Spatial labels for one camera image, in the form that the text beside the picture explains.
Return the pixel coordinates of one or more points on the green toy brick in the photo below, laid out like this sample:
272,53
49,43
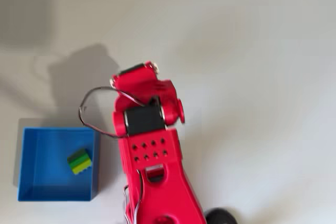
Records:
79,161

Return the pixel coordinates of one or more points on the red robot arm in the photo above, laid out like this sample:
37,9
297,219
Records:
162,187

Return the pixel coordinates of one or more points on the blue plastic box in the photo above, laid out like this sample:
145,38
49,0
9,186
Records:
47,182

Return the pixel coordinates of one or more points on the black round object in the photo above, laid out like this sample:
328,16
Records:
220,216

